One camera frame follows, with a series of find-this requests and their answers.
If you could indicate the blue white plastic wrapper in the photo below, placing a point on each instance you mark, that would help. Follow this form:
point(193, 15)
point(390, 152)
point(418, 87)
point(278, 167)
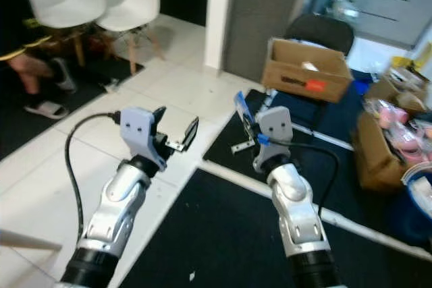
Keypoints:
point(241, 104)

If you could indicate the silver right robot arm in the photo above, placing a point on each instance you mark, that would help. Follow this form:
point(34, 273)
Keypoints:
point(297, 200)

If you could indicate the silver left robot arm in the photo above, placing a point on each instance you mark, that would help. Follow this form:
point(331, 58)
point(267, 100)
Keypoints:
point(118, 200)

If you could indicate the blue rubbish bin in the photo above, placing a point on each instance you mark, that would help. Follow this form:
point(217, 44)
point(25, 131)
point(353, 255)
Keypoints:
point(408, 220)

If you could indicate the black floor mat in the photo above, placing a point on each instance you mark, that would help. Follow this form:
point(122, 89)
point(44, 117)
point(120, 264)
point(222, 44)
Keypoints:
point(216, 234)
point(226, 133)
point(94, 92)

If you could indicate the cardboard box with orange label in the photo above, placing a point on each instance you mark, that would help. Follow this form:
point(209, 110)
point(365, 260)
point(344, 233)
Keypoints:
point(297, 82)

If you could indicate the blue round cap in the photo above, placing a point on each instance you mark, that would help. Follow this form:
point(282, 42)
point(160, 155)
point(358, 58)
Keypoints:
point(359, 88)

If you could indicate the black office chair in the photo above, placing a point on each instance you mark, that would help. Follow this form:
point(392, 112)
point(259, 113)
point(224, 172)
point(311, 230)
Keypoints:
point(320, 30)

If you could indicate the large cardboard box with goods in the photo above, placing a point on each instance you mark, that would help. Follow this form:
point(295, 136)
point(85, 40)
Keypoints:
point(371, 160)

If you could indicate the person in dark clothes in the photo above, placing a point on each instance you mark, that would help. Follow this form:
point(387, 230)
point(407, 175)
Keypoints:
point(34, 65)

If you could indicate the pink packaged goods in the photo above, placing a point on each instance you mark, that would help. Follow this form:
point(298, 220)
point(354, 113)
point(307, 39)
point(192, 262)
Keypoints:
point(401, 133)

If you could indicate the grey drawer cabinet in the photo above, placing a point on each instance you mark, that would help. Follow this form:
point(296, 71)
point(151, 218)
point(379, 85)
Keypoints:
point(391, 11)

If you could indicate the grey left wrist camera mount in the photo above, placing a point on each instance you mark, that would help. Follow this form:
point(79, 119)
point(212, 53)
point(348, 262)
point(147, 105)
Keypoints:
point(140, 129)

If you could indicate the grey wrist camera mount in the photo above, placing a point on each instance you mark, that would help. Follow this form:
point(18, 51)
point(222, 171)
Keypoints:
point(273, 126)
point(140, 129)

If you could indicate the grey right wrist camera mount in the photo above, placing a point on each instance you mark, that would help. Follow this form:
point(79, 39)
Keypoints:
point(273, 126)

